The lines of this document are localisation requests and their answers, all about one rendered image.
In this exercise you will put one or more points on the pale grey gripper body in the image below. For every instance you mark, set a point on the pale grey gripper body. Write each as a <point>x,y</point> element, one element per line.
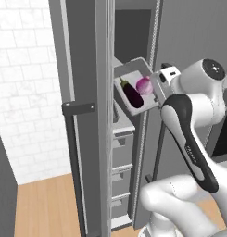
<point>158,89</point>

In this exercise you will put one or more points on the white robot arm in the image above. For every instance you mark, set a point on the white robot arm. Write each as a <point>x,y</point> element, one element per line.
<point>192,105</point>

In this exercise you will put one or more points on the purple onion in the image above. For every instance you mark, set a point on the purple onion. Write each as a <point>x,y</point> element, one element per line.
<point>145,85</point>

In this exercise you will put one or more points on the dark purple eggplant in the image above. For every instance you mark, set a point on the dark purple eggplant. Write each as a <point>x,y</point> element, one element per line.
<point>132,95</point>

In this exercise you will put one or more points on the grey vegetable container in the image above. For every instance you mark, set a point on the grey vegetable container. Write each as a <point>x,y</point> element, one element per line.
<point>133,66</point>

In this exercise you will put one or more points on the pale grey freezer rack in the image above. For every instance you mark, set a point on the pale grey freezer rack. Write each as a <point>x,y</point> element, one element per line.
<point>124,123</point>

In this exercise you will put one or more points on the grey fridge freezer cabinet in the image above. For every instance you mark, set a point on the grey fridge freezer cabinet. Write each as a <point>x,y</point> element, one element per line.
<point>132,34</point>

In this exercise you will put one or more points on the grey freezer drawer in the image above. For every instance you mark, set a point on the grey freezer drawer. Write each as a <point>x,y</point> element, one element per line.
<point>120,183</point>
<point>121,151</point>
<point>119,206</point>

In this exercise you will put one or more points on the grey freezer door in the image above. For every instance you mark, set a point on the grey freezer door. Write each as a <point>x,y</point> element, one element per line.
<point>87,61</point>

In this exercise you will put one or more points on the grey fridge door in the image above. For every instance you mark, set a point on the grey fridge door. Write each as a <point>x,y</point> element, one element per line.
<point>192,31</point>

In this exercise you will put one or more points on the dark grey cabinet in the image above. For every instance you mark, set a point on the dark grey cabinet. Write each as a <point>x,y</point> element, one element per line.
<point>3,191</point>

